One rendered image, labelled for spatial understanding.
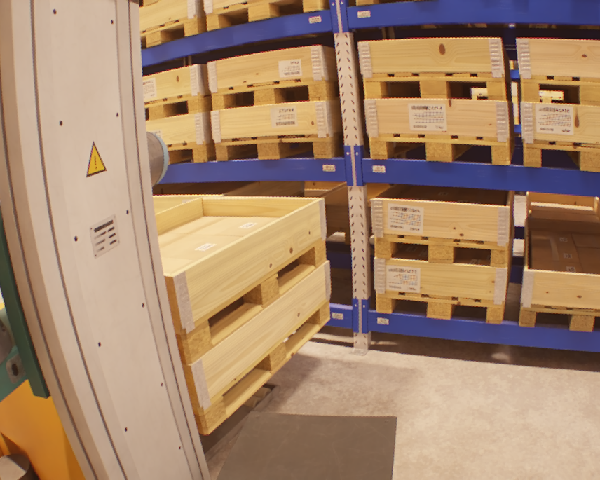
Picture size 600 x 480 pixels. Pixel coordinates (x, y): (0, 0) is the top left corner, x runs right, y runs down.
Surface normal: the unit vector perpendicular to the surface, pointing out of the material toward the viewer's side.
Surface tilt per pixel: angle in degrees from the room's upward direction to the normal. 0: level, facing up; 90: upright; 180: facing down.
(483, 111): 90
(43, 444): 74
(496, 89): 90
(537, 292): 90
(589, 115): 90
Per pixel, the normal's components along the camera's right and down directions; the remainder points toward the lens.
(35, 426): -0.48, 0.01
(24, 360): -0.22, 0.30
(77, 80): 0.97, -0.01
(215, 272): 0.88, 0.07
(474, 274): -0.48, 0.29
